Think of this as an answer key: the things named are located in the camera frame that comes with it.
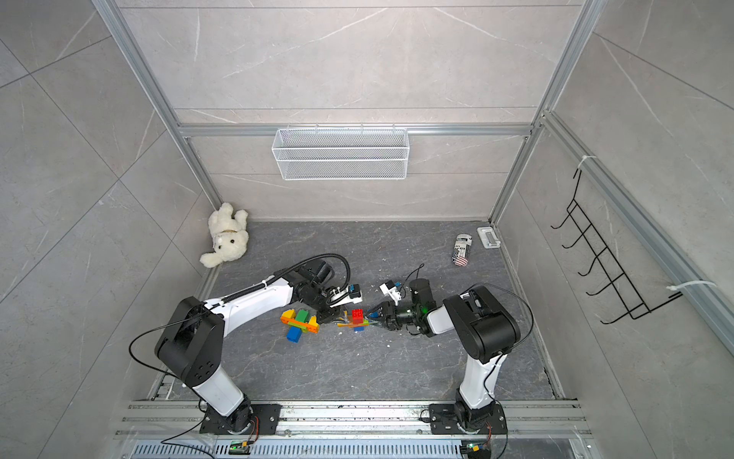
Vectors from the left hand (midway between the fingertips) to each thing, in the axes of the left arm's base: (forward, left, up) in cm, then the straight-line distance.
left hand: (347, 311), depth 87 cm
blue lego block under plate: (-4, -4, -6) cm, 8 cm away
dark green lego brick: (+1, +15, -5) cm, 15 cm away
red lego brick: (-3, -3, +2) cm, 5 cm away
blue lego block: (-5, +17, -6) cm, 18 cm away
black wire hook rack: (-14, -63, +26) cm, 70 cm away
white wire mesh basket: (+50, +2, +23) cm, 55 cm away
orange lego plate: (-3, -3, -4) cm, 5 cm away
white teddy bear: (+32, +45, +2) cm, 56 cm away
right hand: (-3, -7, -2) cm, 8 cm away
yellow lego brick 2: (-2, +11, -4) cm, 12 cm away
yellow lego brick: (+1, +19, -4) cm, 19 cm away
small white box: (+34, -57, -7) cm, 66 cm away
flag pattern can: (+26, -43, -4) cm, 51 cm away
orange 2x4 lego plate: (-3, +12, -5) cm, 13 cm away
